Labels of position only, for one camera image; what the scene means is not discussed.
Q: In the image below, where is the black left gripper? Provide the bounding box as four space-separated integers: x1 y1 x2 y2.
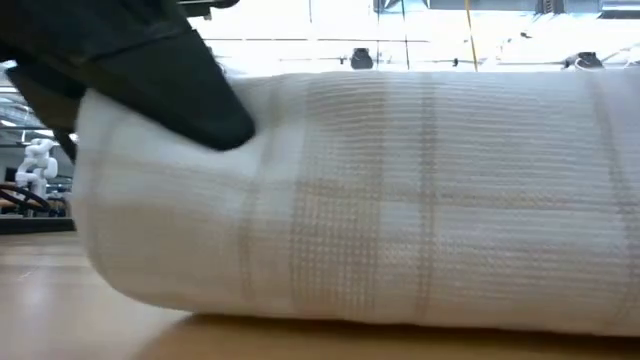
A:
0 0 257 162

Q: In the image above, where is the white checked towel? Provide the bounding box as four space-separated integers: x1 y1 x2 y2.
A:
69 67 640 337

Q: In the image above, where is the white humanoid robot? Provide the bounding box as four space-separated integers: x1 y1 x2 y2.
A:
14 138 59 201

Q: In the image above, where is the black metal table frame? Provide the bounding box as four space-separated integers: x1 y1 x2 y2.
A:
0 216 76 235

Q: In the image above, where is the black cable reel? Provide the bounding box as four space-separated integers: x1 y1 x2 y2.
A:
349 47 375 71
562 51 605 71

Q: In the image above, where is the long black cable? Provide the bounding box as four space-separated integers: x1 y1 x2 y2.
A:
401 0 412 71

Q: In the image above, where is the yellow cable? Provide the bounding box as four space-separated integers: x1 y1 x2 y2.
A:
464 0 479 73

